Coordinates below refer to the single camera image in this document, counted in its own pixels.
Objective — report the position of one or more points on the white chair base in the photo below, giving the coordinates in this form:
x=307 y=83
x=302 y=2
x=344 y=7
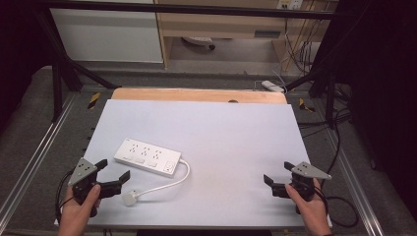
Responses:
x=198 y=40

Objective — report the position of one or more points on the white power plug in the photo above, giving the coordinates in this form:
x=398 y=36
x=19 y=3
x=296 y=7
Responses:
x=130 y=198

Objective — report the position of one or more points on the person's right hand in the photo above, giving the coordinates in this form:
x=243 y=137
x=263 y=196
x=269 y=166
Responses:
x=313 y=213

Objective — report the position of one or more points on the person's left hand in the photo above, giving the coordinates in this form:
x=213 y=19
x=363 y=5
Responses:
x=75 y=216

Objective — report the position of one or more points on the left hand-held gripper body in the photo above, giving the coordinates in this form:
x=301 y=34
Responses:
x=82 y=172

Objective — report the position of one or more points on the white wall outlet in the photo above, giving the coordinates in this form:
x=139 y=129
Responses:
x=290 y=4

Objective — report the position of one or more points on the white cabinet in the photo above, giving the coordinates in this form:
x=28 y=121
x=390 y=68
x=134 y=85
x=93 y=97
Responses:
x=108 y=32

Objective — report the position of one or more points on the light wooden desk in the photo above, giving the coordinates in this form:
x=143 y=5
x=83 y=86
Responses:
x=213 y=24

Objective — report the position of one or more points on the aluminium floor rail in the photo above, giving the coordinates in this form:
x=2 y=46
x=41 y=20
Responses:
x=355 y=190
x=37 y=152

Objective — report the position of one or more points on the dark curtain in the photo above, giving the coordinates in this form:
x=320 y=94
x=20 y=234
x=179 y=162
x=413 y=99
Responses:
x=383 y=82
x=19 y=49

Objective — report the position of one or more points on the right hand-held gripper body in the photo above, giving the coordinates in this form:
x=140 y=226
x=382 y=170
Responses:
x=306 y=183

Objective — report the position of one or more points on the small white floor power strip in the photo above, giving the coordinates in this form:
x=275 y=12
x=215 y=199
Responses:
x=272 y=86

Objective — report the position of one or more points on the white table cover board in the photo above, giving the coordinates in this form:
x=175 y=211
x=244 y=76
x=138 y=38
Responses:
x=213 y=137

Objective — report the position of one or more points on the black metal stand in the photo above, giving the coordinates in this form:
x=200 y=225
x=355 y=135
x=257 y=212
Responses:
x=329 y=98
x=57 y=88

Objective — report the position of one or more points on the wooden table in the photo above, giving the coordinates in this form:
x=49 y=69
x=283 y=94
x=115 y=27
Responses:
x=196 y=95

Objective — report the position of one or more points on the black metal crossbar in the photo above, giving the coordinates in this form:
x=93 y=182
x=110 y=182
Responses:
x=196 y=10

